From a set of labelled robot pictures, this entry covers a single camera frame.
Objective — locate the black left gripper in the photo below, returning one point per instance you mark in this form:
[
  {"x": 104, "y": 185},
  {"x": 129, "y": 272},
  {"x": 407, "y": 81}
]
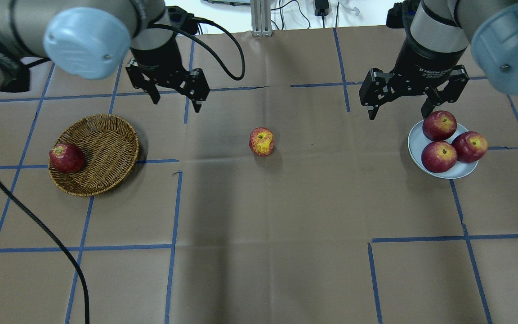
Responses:
[{"x": 158, "y": 60}]

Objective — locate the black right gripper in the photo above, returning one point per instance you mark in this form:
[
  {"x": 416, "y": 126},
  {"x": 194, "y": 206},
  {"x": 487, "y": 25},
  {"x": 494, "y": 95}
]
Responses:
[{"x": 427, "y": 60}]

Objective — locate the red yellow apple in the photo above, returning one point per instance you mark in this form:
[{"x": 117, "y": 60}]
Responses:
[{"x": 261, "y": 141}]

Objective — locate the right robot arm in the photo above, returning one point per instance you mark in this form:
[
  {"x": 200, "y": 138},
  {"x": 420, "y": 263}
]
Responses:
[{"x": 438, "y": 32}]

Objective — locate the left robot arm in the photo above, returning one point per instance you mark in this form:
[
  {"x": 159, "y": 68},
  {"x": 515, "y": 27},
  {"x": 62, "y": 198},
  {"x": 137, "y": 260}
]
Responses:
[{"x": 90, "y": 38}]

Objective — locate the red apple plate top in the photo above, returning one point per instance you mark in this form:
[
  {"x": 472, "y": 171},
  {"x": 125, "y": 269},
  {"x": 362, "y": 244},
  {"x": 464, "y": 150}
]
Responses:
[{"x": 439, "y": 125}]

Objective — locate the red apple plate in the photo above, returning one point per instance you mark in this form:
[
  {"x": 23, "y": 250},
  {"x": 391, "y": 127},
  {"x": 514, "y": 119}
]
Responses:
[
  {"x": 439, "y": 157},
  {"x": 439, "y": 125},
  {"x": 470, "y": 146}
]

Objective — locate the white plate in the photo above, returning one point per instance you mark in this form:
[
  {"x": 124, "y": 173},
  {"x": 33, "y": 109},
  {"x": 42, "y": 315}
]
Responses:
[{"x": 417, "y": 141}]

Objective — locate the red apple plate lower left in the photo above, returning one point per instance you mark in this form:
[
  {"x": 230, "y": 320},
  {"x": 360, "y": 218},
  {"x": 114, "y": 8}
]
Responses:
[{"x": 439, "y": 157}]

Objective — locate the red apple plate right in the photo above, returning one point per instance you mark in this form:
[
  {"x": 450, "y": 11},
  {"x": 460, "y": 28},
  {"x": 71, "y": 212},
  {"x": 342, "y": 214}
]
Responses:
[{"x": 470, "y": 146}]

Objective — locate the dark red apple in basket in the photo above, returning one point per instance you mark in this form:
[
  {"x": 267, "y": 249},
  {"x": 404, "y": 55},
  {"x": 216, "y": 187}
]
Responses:
[{"x": 67, "y": 158}]

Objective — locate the black power adapter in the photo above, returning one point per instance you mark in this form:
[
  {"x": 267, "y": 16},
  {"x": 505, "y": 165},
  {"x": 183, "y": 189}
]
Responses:
[{"x": 321, "y": 8}]

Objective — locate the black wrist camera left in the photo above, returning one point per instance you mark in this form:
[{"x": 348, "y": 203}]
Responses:
[{"x": 183, "y": 20}]

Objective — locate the aluminium profile post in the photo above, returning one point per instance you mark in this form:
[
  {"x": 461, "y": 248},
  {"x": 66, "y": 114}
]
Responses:
[{"x": 261, "y": 18}]

